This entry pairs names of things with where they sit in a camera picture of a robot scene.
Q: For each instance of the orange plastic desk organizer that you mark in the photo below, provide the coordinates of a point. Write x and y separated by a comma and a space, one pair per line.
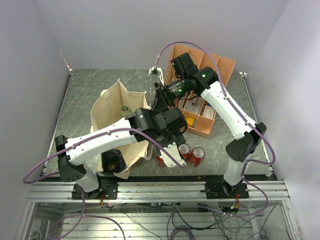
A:
194, 107

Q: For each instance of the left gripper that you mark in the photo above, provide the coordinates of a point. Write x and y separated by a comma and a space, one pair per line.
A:
180, 138

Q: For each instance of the aluminium mounting rail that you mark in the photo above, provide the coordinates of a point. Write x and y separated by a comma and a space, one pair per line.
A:
149, 192

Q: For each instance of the red soda can left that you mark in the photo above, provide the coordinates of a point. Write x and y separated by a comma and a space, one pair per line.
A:
160, 161

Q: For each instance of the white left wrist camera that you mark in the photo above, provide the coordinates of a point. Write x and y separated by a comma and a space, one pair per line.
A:
171, 156

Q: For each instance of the red soda can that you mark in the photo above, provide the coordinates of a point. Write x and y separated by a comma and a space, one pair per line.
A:
196, 156
160, 161
185, 151

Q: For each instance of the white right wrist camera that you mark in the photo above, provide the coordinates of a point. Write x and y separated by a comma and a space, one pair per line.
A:
155, 71

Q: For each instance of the red soda can right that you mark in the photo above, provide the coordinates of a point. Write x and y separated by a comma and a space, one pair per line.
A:
196, 156

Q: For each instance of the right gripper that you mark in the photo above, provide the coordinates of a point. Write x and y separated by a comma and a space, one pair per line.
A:
163, 98

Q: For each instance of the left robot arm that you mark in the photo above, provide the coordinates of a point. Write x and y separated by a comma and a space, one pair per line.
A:
162, 129

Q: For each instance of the cream canvas tote bag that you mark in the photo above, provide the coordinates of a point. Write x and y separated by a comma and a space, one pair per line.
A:
107, 110

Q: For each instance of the red soda can middle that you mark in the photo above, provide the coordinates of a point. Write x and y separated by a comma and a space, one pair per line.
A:
185, 151

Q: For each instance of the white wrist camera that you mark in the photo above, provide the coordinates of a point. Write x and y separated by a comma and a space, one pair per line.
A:
171, 156
155, 71

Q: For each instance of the clear bottle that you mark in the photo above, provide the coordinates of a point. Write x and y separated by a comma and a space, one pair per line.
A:
124, 111

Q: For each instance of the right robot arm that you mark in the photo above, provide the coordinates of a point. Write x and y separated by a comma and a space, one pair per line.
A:
205, 83

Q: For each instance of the white box right slot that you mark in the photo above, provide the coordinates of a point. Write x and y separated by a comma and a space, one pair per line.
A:
208, 112

